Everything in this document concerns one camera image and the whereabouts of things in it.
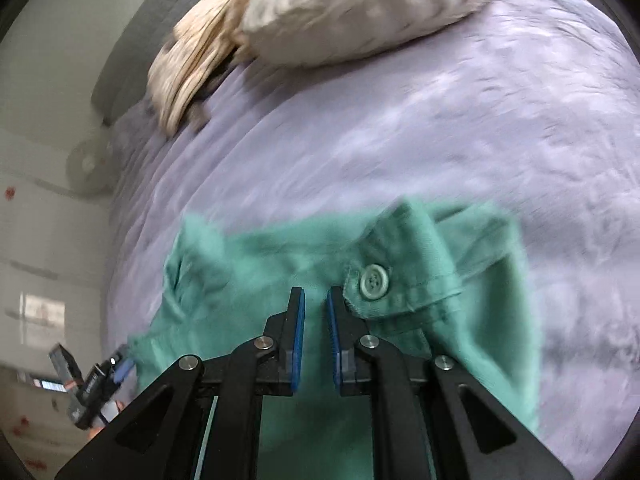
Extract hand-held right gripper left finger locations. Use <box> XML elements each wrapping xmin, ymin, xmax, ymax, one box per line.
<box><xmin>55</xmin><ymin>286</ymin><xmax>306</xmax><ymax>480</ymax></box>

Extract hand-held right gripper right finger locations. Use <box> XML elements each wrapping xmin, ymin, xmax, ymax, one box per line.
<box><xmin>327</xmin><ymin>286</ymin><xmax>573</xmax><ymax>480</ymax></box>

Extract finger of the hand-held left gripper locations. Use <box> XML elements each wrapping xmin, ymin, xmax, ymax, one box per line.
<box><xmin>107</xmin><ymin>351</ymin><xmax>136</xmax><ymax>387</ymax></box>

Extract green work jacket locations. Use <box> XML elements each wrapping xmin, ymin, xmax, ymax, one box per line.
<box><xmin>127</xmin><ymin>197</ymin><xmax>543</xmax><ymax>480</ymax></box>

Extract white electric fan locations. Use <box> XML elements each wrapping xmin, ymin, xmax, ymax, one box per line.
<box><xmin>66</xmin><ymin>135</ymin><xmax>117</xmax><ymax>196</ymax></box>

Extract purple bed blanket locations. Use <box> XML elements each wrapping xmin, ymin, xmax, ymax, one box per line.
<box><xmin>100</xmin><ymin>0</ymin><xmax>640</xmax><ymax>480</ymax></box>

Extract beige pleated cloth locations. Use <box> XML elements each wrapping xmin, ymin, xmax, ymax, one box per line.
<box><xmin>147</xmin><ymin>0</ymin><xmax>271</xmax><ymax>136</ymax></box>

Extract grey bed headboard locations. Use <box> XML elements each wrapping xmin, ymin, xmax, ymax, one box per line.
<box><xmin>91</xmin><ymin>0</ymin><xmax>273</xmax><ymax>126</ymax></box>

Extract cream textured pillow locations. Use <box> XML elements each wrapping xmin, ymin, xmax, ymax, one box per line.
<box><xmin>240</xmin><ymin>0</ymin><xmax>501</xmax><ymax>68</ymax></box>

